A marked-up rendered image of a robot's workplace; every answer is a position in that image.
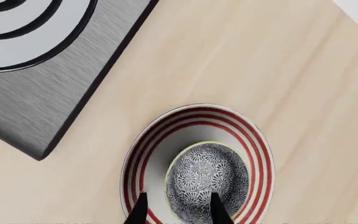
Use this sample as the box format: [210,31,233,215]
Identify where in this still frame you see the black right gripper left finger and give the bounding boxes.
[125,191,149,224]

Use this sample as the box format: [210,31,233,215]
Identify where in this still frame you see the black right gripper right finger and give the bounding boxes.
[210,192,237,224]

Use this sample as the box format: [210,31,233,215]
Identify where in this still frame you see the black patterned bowl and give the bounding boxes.
[164,140,250,224]

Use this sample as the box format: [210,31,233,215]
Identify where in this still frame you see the white plate with red rings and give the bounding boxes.
[119,103,276,224]

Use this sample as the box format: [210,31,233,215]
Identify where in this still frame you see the flat black stove plate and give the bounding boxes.
[0,0,161,162]

